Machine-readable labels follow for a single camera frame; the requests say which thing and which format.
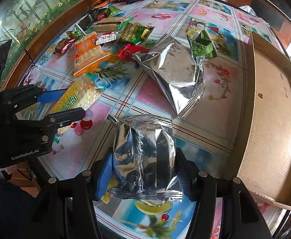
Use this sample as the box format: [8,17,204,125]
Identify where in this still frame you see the orange cracker package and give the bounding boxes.
[73,31,110,77]

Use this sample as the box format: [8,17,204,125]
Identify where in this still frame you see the dark red snack packet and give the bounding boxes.
[53,38,76,54]

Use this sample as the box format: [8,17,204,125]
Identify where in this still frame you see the black rectangular tray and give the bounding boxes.
[78,8,106,31]

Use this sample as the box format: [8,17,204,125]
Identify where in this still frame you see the cardboard box tray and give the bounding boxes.
[226,33,291,210]

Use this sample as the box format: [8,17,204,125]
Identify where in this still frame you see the white plastic bag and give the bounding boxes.
[239,5,257,17]

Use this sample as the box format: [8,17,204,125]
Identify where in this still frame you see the silver foil snack bag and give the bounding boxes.
[107,114,183,201]

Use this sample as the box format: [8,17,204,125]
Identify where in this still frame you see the sandwich cracker pack green ends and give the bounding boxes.
[91,17,134,32]

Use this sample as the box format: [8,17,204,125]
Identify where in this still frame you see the large silver foil bag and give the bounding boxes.
[132,34,205,118]

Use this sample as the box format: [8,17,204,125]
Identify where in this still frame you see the green snack bag at back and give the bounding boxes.
[105,5,124,18]

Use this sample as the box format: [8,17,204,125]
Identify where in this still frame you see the red candy wrapper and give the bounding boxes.
[118,44,150,62]

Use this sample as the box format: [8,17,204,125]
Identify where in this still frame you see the folded green snack bag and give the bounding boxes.
[186,29,218,59]

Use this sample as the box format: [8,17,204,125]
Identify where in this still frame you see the green garlic flavour snack bag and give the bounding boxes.
[118,23,155,45]

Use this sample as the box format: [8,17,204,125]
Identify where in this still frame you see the small green snack packet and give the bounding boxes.
[66,24,86,40]

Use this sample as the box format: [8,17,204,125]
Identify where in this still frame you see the white red candy packet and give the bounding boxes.
[96,32,117,45]

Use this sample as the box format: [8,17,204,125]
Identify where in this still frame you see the small red candy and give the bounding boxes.
[97,14,107,21]

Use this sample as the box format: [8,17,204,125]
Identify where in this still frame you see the yellow green cracker package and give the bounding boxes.
[49,74,105,138]

